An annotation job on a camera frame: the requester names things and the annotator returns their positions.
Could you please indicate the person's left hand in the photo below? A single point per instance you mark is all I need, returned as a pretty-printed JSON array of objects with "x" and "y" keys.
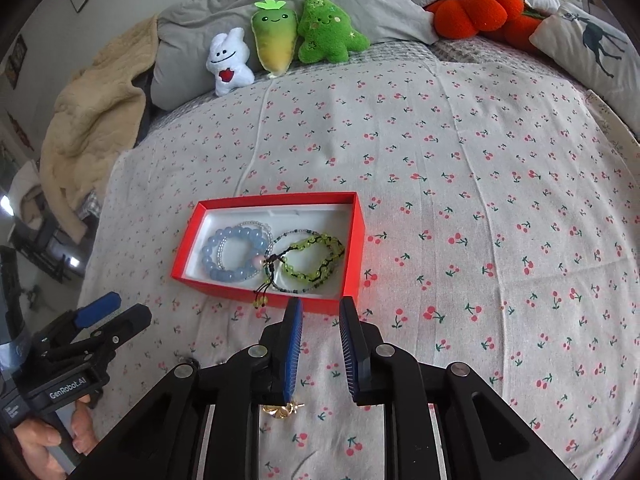
[{"x": 37, "y": 442}]

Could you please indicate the black chair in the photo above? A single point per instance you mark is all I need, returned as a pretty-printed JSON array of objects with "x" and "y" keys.
[{"x": 40, "y": 240}]

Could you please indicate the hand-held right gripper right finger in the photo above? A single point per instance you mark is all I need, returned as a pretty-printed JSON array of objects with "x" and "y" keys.
[{"x": 350, "y": 350}]

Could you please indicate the red cardboard box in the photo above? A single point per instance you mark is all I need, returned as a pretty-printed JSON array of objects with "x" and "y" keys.
[{"x": 361, "y": 240}]

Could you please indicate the grey pillow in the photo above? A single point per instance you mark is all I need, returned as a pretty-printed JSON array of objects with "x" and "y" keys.
[{"x": 210, "y": 0}]

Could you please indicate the beige fleece blanket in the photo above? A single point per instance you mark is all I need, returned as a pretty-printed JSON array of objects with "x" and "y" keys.
[{"x": 90, "y": 110}]

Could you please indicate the grey quilted bed cover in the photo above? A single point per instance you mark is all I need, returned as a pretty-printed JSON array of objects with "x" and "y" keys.
[{"x": 400, "y": 52}]

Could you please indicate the white deer print cushion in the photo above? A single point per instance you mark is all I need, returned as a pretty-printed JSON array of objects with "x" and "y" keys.
[{"x": 555, "y": 35}]

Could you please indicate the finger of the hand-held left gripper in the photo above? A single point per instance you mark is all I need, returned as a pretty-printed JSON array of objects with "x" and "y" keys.
[
  {"x": 127, "y": 321},
  {"x": 100, "y": 305}
]

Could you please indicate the cherry print bed sheet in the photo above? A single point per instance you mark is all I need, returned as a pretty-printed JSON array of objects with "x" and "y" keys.
[{"x": 450, "y": 185}]

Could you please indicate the orange persimmon plush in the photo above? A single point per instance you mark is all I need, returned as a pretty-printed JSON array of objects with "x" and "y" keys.
[
  {"x": 465, "y": 12},
  {"x": 522, "y": 30}
]

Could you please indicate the green tree plush toy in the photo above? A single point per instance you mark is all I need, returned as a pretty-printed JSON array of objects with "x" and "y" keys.
[{"x": 322, "y": 30}]

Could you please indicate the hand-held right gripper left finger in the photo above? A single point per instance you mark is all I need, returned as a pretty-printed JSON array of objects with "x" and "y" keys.
[{"x": 292, "y": 350}]

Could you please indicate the yellow green radish plush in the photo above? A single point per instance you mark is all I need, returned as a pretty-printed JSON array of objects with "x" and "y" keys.
[{"x": 272, "y": 35}]

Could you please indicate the gold flower brooch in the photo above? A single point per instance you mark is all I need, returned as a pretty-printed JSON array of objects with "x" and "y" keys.
[{"x": 280, "y": 410}]

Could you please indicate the plaid bed sheet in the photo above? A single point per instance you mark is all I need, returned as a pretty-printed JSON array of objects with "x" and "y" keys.
[{"x": 92, "y": 205}]

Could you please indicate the white smiling plush toy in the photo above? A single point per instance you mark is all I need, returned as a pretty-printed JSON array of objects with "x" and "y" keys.
[{"x": 230, "y": 60}]

